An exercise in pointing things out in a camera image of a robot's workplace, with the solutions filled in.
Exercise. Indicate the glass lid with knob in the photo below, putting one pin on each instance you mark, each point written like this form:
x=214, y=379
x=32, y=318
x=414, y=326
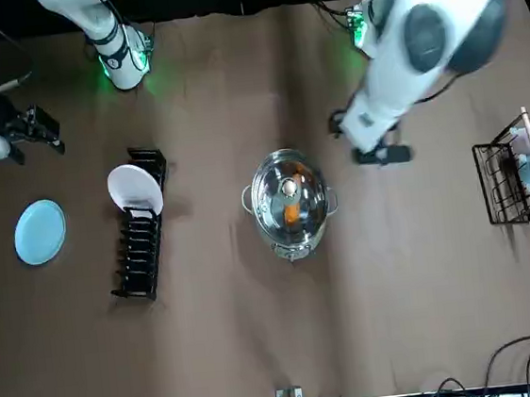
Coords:
x=269, y=193

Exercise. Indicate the black dish rack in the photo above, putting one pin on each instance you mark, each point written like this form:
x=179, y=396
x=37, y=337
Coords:
x=136, y=259

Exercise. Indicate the white plate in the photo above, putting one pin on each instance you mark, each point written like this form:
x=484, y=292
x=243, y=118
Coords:
x=131, y=184

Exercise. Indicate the pale green steel pot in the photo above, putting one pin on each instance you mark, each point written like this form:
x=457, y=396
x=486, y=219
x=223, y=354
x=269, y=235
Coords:
x=289, y=244

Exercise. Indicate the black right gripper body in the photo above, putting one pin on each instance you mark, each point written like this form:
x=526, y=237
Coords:
x=0, y=117

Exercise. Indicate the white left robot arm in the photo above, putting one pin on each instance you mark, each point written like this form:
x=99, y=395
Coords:
x=394, y=76

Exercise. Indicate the orange corn cob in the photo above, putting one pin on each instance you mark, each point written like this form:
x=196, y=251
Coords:
x=292, y=212

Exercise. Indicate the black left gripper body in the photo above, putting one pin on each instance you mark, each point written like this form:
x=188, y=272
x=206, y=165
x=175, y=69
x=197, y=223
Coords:
x=384, y=155

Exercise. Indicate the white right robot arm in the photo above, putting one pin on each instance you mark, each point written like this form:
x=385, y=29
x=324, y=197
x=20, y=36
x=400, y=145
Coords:
x=120, y=66

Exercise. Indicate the light blue plate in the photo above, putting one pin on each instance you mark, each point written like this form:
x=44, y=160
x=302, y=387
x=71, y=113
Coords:
x=40, y=231

